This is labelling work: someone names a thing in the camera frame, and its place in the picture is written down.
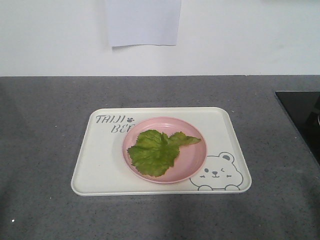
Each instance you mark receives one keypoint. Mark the green lettuce leaf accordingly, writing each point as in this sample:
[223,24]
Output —
[155,152]

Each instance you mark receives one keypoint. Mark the pink round plate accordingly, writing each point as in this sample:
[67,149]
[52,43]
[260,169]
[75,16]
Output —
[191,157]

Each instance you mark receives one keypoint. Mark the black glass cooktop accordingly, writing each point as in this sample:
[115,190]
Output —
[303,109]

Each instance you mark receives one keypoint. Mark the white paper sheet on wall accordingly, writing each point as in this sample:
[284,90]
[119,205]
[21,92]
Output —
[142,22]

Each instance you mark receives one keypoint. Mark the white bear serving tray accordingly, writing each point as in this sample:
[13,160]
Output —
[101,169]

